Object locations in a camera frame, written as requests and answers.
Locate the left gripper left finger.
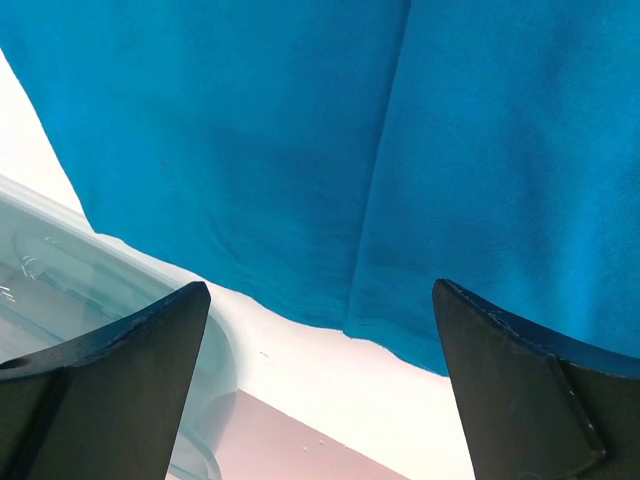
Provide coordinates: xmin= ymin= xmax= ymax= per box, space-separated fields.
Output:
xmin=1 ymin=282 xmax=210 ymax=479

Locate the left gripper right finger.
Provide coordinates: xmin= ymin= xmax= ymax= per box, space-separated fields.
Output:
xmin=432 ymin=279 xmax=639 ymax=480

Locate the blue t shirt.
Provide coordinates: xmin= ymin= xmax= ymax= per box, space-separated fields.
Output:
xmin=1 ymin=1 xmax=639 ymax=374

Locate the teal transparent plastic bin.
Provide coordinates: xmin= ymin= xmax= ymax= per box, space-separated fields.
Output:
xmin=1 ymin=178 xmax=237 ymax=479

